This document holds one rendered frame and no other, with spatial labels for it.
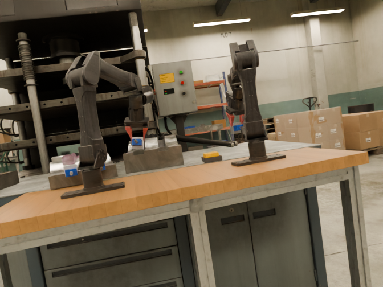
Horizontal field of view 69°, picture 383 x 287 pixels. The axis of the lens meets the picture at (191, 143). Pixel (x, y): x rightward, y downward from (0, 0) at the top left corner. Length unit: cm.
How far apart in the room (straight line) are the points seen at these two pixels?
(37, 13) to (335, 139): 443
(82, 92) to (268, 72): 804
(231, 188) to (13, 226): 58
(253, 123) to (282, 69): 797
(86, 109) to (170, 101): 122
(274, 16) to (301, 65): 165
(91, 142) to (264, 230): 88
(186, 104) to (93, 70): 123
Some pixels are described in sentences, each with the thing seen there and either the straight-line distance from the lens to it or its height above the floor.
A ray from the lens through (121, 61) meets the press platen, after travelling 214.
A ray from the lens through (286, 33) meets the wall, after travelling 934.
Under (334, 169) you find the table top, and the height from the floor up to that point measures 76.
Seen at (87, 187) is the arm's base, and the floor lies 82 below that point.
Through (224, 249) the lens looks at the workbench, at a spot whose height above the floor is 38.
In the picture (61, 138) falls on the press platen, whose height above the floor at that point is 101.
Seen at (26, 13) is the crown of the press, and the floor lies 185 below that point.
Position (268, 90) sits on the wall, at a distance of 872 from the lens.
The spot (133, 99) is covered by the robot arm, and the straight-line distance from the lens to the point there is 118.
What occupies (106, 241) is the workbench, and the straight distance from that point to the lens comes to 134.
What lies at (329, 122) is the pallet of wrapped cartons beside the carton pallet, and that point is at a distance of 508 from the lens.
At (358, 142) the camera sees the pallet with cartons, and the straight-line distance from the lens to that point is 558.
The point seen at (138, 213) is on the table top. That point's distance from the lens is 82.
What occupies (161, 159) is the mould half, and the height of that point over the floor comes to 84.
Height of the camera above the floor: 97
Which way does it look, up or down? 4 degrees down
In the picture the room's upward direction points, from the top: 8 degrees counter-clockwise
